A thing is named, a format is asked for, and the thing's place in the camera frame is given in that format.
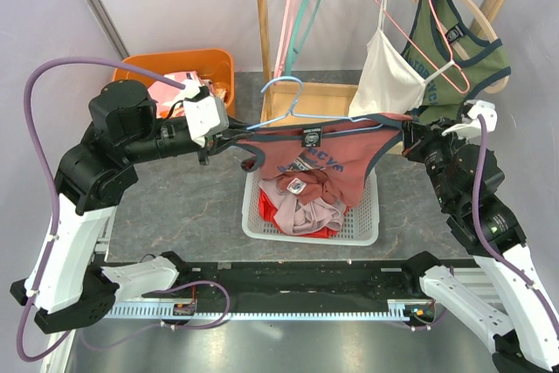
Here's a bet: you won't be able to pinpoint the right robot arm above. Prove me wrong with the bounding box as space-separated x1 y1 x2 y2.
399 116 558 372

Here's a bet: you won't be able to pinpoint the orange plastic bin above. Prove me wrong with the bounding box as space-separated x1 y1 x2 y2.
113 49 236 117

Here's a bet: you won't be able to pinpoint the patterned clothes in bin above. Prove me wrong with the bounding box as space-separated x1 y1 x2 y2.
148 71 229 118

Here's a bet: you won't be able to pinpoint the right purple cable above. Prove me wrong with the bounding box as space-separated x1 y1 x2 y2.
385 114 559 339

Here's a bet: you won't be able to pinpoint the aluminium wall profile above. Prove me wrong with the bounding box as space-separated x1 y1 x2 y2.
86 0 129 59

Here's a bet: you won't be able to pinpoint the pink wire hanger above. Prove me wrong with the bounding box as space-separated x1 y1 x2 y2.
374 0 470 95

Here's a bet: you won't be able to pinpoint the green tank top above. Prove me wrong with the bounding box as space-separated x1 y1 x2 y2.
402 0 511 124

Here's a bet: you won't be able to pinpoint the wooden clothes rack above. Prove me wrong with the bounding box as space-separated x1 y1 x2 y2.
257 0 505 123

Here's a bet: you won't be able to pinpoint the mauve tank top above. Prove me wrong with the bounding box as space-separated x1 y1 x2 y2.
258 176 348 238

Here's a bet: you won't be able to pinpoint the slotted cable duct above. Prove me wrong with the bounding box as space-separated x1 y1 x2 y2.
105 300 411 321

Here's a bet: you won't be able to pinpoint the blue wire hanger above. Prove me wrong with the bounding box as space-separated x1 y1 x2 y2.
252 76 402 137

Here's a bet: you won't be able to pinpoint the white plastic basket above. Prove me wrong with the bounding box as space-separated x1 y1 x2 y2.
241 170 380 246

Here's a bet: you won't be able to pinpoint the teal plastic hanger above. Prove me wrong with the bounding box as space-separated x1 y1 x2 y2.
282 0 322 76

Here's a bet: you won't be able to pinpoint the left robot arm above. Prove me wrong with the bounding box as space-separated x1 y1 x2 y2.
10 79 253 334

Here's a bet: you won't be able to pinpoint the white tank top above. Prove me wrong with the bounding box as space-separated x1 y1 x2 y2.
349 0 454 117

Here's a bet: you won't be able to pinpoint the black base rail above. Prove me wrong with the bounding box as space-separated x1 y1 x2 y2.
141 259 464 314

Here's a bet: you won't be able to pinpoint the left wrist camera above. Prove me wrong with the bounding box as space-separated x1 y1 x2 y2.
181 79 229 147

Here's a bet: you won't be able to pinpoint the dusty rose tank top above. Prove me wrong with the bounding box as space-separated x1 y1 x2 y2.
237 114 412 207

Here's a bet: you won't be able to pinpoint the red tank top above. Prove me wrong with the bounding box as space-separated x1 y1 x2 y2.
259 190 346 238

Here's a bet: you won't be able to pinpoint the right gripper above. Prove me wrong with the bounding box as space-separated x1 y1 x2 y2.
402 114 469 206

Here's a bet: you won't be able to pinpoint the pink plastic hanger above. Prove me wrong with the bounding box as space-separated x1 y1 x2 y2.
273 0 298 78

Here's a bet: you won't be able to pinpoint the purple cable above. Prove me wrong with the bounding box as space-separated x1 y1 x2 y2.
16 56 231 363
385 114 559 339

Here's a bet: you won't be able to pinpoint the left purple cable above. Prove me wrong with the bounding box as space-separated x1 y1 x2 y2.
16 56 231 363

